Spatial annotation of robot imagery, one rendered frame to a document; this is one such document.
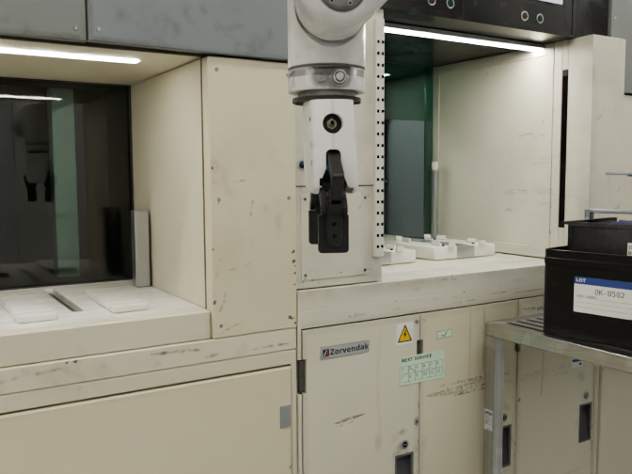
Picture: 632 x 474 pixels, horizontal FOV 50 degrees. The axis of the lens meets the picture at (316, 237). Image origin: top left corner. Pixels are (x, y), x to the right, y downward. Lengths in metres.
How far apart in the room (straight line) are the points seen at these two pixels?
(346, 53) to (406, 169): 1.64
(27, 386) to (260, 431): 0.41
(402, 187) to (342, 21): 1.73
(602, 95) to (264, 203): 0.90
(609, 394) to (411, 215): 0.85
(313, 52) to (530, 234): 1.20
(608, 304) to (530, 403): 0.44
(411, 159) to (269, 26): 1.20
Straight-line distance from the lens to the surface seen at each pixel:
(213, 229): 1.17
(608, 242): 1.41
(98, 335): 1.14
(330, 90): 0.73
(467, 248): 1.78
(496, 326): 1.52
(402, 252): 1.64
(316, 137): 0.71
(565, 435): 1.87
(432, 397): 1.50
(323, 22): 0.67
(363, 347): 1.36
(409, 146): 2.35
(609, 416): 1.99
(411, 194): 2.33
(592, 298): 1.40
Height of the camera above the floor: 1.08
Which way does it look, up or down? 5 degrees down
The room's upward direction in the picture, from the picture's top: straight up
